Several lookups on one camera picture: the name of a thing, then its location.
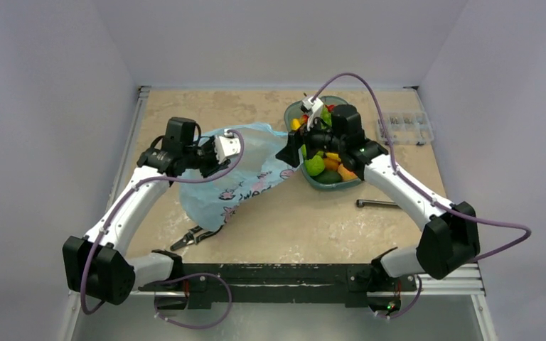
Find light blue plastic bag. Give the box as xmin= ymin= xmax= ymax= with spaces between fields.
xmin=178 ymin=123 xmax=296 ymax=232

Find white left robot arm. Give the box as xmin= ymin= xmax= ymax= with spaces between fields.
xmin=63 ymin=117 xmax=244 ymax=314

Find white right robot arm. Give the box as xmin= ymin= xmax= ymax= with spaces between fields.
xmin=276 ymin=104 xmax=480 ymax=289

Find light green bumpy fake fruit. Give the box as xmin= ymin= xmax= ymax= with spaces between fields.
xmin=304 ymin=155 xmax=326 ymax=178

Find yellow fake banana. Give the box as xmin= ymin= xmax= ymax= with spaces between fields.
xmin=290 ymin=118 xmax=301 ymax=131

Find orange fake mandarin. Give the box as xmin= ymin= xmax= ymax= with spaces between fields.
xmin=323 ymin=158 xmax=341 ymax=172

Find dark green fake avocado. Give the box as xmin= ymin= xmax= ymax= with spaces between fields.
xmin=313 ymin=170 xmax=342 ymax=185

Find fake peach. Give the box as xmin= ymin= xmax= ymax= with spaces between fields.
xmin=337 ymin=163 xmax=358 ymax=182

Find teal plastic fruit basket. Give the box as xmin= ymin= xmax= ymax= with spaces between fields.
xmin=284 ymin=95 xmax=361 ymax=191

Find clear plastic screw box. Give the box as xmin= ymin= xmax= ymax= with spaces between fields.
xmin=376 ymin=110 xmax=434 ymax=146

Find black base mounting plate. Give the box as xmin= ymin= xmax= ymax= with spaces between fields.
xmin=142 ymin=263 xmax=417 ymax=310

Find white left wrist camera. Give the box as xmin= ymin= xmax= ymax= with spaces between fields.
xmin=214 ymin=129 xmax=242 ymax=164

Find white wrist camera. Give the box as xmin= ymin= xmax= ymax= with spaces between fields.
xmin=214 ymin=129 xmax=242 ymax=164
xmin=301 ymin=96 xmax=325 ymax=131

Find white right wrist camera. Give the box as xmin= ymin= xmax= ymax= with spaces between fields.
xmin=301 ymin=96 xmax=325 ymax=131

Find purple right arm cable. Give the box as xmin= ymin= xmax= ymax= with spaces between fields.
xmin=311 ymin=72 xmax=532 ymax=321

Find black handled pliers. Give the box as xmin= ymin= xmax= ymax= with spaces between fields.
xmin=170 ymin=226 xmax=223 ymax=251

